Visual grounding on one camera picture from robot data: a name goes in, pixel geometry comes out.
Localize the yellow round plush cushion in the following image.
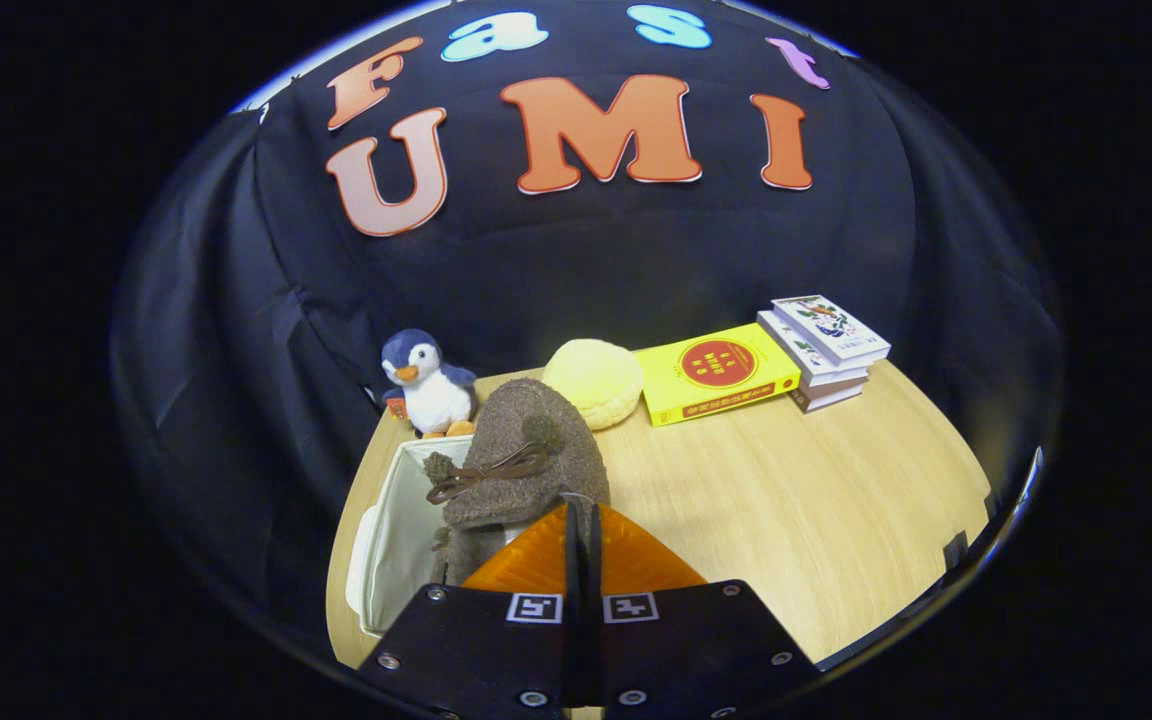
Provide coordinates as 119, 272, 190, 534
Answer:
542, 339, 644, 431

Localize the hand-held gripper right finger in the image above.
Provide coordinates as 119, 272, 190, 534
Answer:
584, 503, 822, 720

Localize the yellow book red circle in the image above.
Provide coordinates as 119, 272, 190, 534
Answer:
633, 322, 802, 428

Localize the plush penguin toy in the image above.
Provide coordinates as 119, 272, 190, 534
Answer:
381, 329, 479, 439

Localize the white illustrated cover book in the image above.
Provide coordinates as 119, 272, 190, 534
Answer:
771, 294, 892, 368

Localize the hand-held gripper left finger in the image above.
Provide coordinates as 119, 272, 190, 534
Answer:
356, 503, 579, 720

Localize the brown shoe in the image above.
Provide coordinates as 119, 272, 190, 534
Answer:
424, 378, 612, 591

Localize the brown fabric storage box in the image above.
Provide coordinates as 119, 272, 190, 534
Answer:
346, 437, 497, 638

